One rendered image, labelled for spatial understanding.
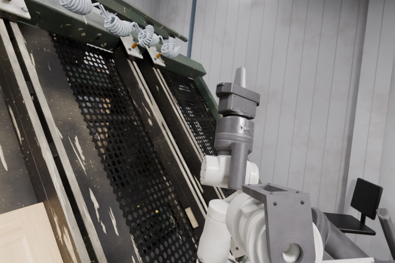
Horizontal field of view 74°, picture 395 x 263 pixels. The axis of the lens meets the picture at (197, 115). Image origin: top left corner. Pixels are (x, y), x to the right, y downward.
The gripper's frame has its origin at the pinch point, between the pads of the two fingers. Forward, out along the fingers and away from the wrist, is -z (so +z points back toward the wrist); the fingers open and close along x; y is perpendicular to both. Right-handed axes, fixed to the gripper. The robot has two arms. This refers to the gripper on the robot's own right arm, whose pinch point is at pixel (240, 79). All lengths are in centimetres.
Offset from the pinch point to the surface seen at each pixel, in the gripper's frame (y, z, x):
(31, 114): 28, 16, 41
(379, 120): 87, -72, -285
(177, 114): 67, -5, -19
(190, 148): 62, 11, -26
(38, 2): 47, -23, 48
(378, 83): 83, -113, -275
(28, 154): 29, 25, 39
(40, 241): 21, 43, 32
